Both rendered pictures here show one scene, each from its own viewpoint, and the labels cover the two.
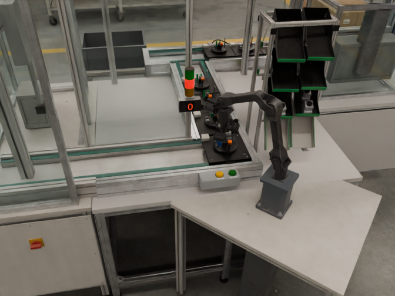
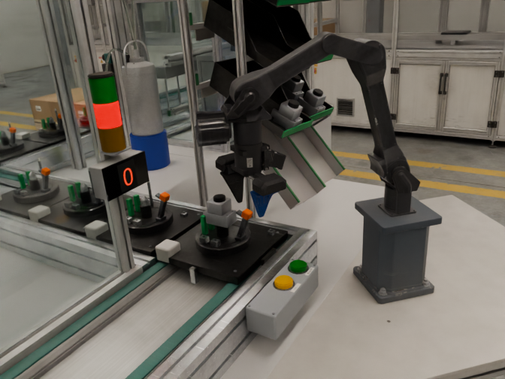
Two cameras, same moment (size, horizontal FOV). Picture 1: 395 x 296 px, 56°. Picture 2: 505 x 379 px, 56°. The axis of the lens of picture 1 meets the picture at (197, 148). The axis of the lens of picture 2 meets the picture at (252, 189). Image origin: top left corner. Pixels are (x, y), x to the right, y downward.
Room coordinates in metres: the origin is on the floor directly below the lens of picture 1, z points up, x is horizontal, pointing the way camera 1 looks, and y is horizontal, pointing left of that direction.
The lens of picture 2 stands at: (0.88, 0.54, 1.55)
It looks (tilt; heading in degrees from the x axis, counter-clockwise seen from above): 23 degrees down; 314
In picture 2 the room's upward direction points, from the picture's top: 4 degrees counter-clockwise
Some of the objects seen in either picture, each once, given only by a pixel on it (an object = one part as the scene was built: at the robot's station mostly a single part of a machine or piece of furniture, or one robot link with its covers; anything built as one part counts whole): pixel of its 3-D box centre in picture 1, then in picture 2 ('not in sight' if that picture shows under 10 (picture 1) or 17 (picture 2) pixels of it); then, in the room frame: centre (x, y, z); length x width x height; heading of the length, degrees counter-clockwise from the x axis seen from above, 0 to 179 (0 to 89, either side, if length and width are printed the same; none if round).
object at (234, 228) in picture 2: (225, 145); (223, 238); (1.67, -0.16, 0.98); 0.14 x 0.14 x 0.02
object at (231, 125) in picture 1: (233, 125); (267, 155); (1.52, -0.17, 1.22); 0.07 x 0.07 x 0.06; 78
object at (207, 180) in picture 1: (218, 178); (284, 295); (1.44, -0.12, 0.93); 0.21 x 0.07 x 0.06; 102
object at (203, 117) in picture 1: (215, 116); (145, 208); (1.92, -0.11, 1.01); 0.24 x 0.24 x 0.13; 12
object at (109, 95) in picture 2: (189, 73); (103, 89); (1.75, 0.05, 1.38); 0.05 x 0.05 x 0.05
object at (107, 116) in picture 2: (189, 82); (107, 113); (1.75, 0.05, 1.33); 0.05 x 0.05 x 0.05
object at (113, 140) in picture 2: (189, 90); (112, 137); (1.75, 0.05, 1.28); 0.05 x 0.05 x 0.05
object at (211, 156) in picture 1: (225, 148); (223, 244); (1.67, -0.16, 0.96); 0.24 x 0.24 x 0.02; 12
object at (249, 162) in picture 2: (223, 123); (248, 159); (1.53, -0.12, 1.23); 0.19 x 0.06 x 0.08; 166
